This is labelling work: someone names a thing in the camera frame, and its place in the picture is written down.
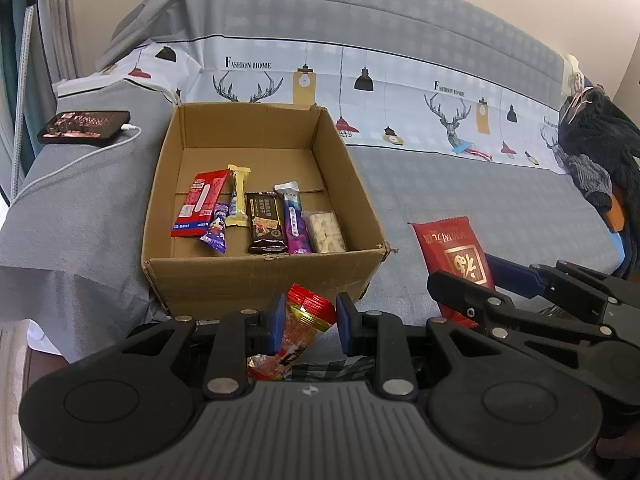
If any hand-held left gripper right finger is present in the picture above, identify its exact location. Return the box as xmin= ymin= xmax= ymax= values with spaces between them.
xmin=336 ymin=292 xmax=496 ymax=402

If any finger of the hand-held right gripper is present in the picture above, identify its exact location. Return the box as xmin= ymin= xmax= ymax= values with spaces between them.
xmin=426 ymin=270 xmax=640 ymax=401
xmin=487 ymin=255 xmax=640 ymax=343

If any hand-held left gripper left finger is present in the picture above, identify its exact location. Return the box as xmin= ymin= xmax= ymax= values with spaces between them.
xmin=125 ymin=294 xmax=288 ymax=402

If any small red candy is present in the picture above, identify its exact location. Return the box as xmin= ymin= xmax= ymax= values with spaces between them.
xmin=247 ymin=284 xmax=337 ymax=382

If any red and gold snack packet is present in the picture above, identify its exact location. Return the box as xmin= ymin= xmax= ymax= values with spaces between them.
xmin=410 ymin=216 xmax=497 ymax=328

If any brown cardboard box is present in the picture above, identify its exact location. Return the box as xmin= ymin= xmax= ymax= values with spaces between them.
xmin=141 ymin=101 xmax=390 ymax=317

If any clear bag of white candy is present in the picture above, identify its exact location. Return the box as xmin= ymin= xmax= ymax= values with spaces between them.
xmin=302 ymin=211 xmax=348 ymax=254

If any dark brown chocolate packet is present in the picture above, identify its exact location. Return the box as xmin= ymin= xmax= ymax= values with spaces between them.
xmin=245 ymin=190 xmax=287 ymax=255

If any purple and silver snack packet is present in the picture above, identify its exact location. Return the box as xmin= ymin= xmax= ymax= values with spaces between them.
xmin=274 ymin=182 xmax=315 ymax=255

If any purple swirl snack packet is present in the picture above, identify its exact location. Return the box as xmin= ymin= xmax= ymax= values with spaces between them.
xmin=199 ymin=201 xmax=232 ymax=253

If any yellow snack packet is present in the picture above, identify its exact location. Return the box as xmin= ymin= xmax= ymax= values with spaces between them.
xmin=225 ymin=164 xmax=251 ymax=228

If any long red snack packet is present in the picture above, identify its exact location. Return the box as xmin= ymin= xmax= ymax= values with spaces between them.
xmin=171 ymin=170 xmax=231 ymax=238

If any dark green checkered cloth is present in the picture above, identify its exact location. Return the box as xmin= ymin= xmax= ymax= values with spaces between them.
xmin=287 ymin=359 xmax=373 ymax=382

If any orange cloth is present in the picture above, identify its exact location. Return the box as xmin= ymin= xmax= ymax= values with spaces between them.
xmin=602 ymin=187 xmax=628 ymax=233

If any pile of dark clothes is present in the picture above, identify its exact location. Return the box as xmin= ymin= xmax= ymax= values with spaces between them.
xmin=557 ymin=92 xmax=640 ymax=281

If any white clothes hanger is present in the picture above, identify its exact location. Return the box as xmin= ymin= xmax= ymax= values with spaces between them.
xmin=565 ymin=55 xmax=608 ymax=126

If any black smartphone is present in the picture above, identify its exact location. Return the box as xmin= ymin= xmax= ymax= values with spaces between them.
xmin=36 ymin=110 xmax=132 ymax=148

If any grey curtain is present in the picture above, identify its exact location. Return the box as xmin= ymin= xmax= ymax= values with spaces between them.
xmin=0 ymin=0 xmax=83 ymax=201

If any white charging cable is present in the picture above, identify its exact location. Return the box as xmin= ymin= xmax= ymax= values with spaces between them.
xmin=12 ymin=122 xmax=143 ymax=208

